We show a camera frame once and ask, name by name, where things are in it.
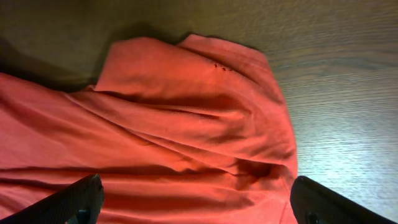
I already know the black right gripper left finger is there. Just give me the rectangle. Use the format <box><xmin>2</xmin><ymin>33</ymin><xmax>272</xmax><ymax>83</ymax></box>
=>
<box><xmin>1</xmin><ymin>174</ymin><xmax>104</xmax><ymax>224</ymax></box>

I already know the red soccer t-shirt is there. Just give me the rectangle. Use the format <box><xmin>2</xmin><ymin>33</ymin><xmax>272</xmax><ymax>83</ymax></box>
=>
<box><xmin>1</xmin><ymin>35</ymin><xmax>297</xmax><ymax>223</ymax></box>

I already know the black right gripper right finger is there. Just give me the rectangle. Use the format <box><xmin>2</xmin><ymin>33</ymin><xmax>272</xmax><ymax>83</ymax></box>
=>
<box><xmin>290</xmin><ymin>176</ymin><xmax>397</xmax><ymax>224</ymax></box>

